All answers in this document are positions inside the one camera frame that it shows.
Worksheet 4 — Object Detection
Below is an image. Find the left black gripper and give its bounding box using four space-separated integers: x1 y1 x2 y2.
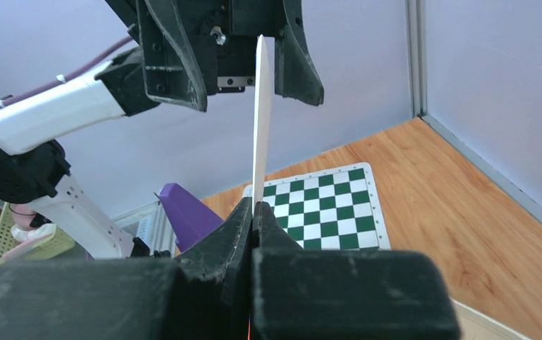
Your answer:
107 0 324 112

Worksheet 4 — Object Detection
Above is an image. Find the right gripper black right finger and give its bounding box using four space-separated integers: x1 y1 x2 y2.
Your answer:
251 202 461 339

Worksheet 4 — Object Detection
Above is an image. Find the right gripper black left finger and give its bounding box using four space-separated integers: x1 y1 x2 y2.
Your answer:
0 198 252 339

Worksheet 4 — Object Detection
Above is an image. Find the cream letter sheet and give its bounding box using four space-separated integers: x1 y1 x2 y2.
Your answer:
252 35 273 206

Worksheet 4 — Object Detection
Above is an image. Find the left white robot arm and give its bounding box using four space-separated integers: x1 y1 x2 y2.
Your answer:
0 1 324 259

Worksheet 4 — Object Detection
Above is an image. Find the purple plastic piece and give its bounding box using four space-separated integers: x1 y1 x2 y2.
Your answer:
158 183 224 252

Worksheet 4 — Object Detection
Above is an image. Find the green white chessboard mat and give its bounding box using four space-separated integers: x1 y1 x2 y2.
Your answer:
263 162 391 250

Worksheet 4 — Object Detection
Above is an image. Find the green plastic basket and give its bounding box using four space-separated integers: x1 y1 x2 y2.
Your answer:
0 203 75 266

